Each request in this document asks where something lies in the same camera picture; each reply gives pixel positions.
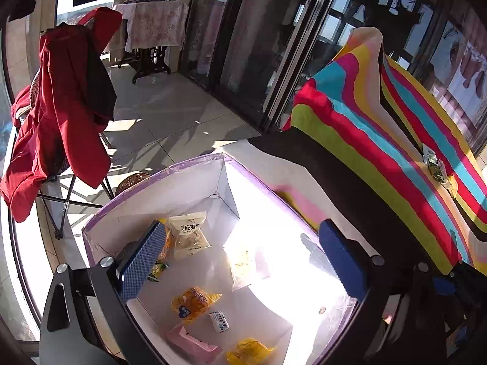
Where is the wicker basket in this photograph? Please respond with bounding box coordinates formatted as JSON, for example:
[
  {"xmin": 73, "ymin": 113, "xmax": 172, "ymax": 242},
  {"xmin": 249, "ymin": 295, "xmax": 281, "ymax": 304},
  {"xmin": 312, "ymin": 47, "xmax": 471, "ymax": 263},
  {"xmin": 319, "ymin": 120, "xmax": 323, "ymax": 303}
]
[{"xmin": 115, "ymin": 172, "xmax": 153, "ymax": 196}]

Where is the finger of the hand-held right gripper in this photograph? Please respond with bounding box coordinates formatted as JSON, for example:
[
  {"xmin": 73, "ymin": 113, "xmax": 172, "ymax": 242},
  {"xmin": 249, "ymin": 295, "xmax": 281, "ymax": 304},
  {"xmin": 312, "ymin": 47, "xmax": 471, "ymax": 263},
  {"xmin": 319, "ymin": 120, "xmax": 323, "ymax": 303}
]
[{"xmin": 432, "ymin": 274, "xmax": 457, "ymax": 297}]

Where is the hanging pale laundry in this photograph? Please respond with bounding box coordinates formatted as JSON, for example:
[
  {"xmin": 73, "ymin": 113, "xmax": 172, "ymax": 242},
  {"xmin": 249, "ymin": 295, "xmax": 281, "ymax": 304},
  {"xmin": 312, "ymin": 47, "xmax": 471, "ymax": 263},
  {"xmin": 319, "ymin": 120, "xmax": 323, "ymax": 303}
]
[{"xmin": 430, "ymin": 26, "xmax": 487, "ymax": 122}]

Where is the cream plain snack packet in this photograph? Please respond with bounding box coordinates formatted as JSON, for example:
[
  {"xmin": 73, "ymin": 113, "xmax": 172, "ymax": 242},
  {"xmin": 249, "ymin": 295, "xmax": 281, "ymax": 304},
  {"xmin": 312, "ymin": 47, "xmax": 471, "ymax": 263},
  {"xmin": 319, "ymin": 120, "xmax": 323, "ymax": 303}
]
[{"xmin": 222, "ymin": 241, "xmax": 267, "ymax": 287}]

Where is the dark framed glass door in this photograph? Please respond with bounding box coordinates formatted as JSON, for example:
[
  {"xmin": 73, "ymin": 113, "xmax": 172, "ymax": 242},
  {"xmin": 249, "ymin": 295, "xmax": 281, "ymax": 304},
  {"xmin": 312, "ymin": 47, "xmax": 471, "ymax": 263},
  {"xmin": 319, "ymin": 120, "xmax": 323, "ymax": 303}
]
[{"xmin": 179, "ymin": 0, "xmax": 487, "ymax": 160}]

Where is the purple rimmed white storage box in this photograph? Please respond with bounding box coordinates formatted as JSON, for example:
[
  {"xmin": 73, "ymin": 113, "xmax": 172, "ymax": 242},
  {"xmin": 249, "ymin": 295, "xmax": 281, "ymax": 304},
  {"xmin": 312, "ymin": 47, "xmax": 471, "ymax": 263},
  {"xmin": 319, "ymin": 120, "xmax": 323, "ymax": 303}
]
[{"xmin": 82, "ymin": 152, "xmax": 360, "ymax": 365}]

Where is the striped colourful blanket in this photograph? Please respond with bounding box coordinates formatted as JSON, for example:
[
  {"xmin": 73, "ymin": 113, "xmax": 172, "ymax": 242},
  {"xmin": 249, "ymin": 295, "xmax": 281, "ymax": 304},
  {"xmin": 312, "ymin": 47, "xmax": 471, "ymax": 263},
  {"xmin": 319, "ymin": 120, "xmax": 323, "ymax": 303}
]
[{"xmin": 221, "ymin": 26, "xmax": 487, "ymax": 365}]

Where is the folding chair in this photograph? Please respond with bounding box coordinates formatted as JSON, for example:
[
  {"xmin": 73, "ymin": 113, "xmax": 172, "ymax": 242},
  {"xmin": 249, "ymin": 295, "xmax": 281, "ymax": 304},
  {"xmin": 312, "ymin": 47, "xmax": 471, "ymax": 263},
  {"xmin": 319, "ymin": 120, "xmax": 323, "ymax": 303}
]
[{"xmin": 11, "ymin": 19, "xmax": 117, "ymax": 241}]

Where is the pink snack packet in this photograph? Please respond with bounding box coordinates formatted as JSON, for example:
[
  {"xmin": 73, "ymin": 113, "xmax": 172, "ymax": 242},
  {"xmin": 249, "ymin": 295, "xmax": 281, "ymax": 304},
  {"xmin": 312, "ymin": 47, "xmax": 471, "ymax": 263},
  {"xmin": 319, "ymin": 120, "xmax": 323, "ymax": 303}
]
[{"xmin": 164, "ymin": 323, "xmax": 223, "ymax": 363}]

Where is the red jacket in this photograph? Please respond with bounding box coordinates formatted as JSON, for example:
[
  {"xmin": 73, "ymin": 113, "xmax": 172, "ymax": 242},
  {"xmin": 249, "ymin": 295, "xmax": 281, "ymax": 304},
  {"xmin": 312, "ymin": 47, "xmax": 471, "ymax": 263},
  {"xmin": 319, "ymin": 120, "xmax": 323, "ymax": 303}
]
[{"xmin": 0, "ymin": 7, "xmax": 123, "ymax": 223}]

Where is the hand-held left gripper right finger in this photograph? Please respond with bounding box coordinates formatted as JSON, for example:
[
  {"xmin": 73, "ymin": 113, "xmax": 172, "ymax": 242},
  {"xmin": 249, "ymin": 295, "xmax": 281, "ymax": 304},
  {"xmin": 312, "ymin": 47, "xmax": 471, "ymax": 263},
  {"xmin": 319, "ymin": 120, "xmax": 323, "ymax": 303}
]
[{"xmin": 319, "ymin": 218, "xmax": 449, "ymax": 365}]

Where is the black sewing machine stand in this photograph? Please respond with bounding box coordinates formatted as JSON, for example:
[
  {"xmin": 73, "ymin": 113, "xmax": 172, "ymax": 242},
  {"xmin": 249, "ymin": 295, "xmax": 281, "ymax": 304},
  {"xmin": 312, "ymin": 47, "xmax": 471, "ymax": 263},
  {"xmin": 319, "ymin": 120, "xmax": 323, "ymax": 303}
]
[{"xmin": 118, "ymin": 43, "xmax": 172, "ymax": 85}]

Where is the blue white snack packet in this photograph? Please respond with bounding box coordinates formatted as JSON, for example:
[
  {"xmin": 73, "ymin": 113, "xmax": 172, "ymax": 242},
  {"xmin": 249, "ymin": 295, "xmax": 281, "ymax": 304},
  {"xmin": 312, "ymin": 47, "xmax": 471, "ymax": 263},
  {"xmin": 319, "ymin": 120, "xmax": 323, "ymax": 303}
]
[{"xmin": 208, "ymin": 311, "xmax": 231, "ymax": 333}]

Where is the cream printed snack packet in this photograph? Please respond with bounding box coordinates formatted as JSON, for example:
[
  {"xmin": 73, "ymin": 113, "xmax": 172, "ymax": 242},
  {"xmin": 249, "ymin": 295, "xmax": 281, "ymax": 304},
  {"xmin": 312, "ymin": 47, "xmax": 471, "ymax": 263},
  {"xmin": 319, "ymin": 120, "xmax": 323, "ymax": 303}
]
[{"xmin": 168, "ymin": 211, "xmax": 212, "ymax": 261}]

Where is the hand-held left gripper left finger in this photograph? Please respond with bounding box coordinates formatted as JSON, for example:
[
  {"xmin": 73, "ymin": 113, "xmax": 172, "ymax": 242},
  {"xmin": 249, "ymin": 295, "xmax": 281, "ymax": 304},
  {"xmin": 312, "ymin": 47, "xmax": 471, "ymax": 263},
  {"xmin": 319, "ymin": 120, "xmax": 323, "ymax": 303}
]
[{"xmin": 39, "ymin": 220, "xmax": 168, "ymax": 365}]

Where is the orange clear snack packet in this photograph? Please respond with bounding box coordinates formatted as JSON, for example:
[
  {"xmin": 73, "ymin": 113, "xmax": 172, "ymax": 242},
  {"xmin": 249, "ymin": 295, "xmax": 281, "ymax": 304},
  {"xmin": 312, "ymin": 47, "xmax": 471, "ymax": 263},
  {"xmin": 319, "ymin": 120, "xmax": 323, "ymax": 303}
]
[{"xmin": 160, "ymin": 218, "xmax": 174, "ymax": 263}]

